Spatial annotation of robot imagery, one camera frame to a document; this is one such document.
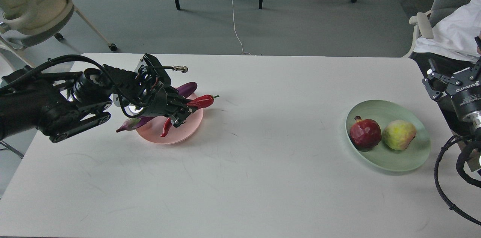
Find beige office chair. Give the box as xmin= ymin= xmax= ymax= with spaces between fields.
xmin=0 ymin=0 xmax=117 ymax=67

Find red pomegranate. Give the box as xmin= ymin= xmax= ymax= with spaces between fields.
xmin=349 ymin=116 xmax=382 ymax=151

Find purple eggplant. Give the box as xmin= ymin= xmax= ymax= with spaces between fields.
xmin=115 ymin=82 xmax=197 ymax=133

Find green plate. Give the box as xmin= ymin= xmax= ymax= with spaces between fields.
xmin=345 ymin=100 xmax=431 ymax=173

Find red chili pepper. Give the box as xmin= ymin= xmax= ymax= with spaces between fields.
xmin=160 ymin=95 xmax=219 ymax=137

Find person in white shirt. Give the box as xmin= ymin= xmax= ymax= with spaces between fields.
xmin=409 ymin=0 xmax=481 ymax=76

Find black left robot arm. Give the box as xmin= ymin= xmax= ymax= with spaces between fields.
xmin=1 ymin=54 xmax=201 ymax=143

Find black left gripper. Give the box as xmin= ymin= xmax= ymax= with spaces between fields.
xmin=128 ymin=87 xmax=201 ymax=128

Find yellow-green fruit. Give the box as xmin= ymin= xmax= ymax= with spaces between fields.
xmin=382 ymin=120 xmax=417 ymax=151

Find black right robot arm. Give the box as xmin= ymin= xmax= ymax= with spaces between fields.
xmin=422 ymin=59 xmax=481 ymax=187

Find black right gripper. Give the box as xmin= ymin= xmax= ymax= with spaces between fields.
xmin=422 ymin=36 xmax=481 ymax=122

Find pink plate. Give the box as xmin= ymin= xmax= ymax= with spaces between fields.
xmin=136 ymin=109 xmax=203 ymax=145

